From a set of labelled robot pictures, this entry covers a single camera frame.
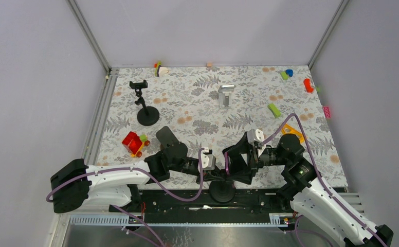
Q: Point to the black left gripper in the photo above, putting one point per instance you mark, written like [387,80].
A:
[210,176]

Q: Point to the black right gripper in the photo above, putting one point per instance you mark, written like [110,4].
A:
[245,174]

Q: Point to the purple-edged smartphone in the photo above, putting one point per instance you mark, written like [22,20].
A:
[227,163]

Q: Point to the black phone stand with phone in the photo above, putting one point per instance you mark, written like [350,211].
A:
[221,189]

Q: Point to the black round-base phone stand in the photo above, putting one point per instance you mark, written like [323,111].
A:
[148,115]

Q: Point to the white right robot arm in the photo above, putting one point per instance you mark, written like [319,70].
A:
[305,190]

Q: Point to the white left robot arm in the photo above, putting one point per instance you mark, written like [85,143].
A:
[78,185]

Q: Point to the silver metal phone stand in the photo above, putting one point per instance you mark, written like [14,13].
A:
[225,93]

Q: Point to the green toy block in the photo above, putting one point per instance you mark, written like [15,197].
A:
[275,111]

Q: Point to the floral patterned mat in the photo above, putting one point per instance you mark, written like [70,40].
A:
[188,103]

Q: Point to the red toy car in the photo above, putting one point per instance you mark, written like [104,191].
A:
[134,143]

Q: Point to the lime green block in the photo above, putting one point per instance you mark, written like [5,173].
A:
[284,75]

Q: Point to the red curved block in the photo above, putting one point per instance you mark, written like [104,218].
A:
[307,85]

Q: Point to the pink lego brick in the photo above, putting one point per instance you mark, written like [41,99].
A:
[327,112]

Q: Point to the blue heart block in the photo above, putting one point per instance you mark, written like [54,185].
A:
[289,72]

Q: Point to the stacked coloured blocks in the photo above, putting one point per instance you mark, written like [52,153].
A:
[160,70]

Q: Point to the yellow triangular plastic frame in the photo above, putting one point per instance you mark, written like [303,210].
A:
[287,129]

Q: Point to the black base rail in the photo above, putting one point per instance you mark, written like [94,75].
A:
[248,206]

